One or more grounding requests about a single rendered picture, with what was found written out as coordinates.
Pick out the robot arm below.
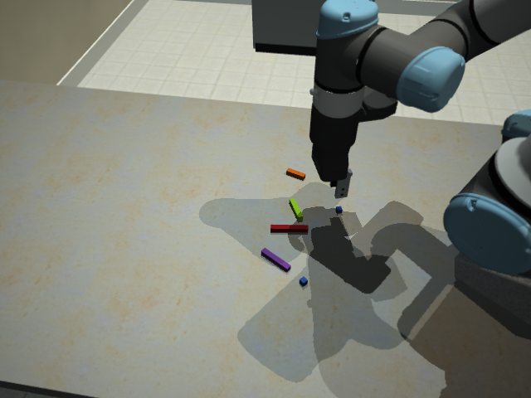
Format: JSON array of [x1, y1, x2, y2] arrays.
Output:
[[314, 0, 531, 278]]

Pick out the dark red rod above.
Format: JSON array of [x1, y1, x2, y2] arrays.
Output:
[[270, 225, 309, 232]]

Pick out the orange rod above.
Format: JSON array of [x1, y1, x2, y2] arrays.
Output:
[[286, 168, 305, 180]]

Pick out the lime green rod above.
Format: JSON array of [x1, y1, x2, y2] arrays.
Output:
[[290, 198, 303, 221]]

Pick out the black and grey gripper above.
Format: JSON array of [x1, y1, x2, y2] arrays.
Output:
[[309, 82, 398, 199]]

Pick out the purple rod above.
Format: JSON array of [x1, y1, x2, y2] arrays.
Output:
[[261, 248, 291, 272]]

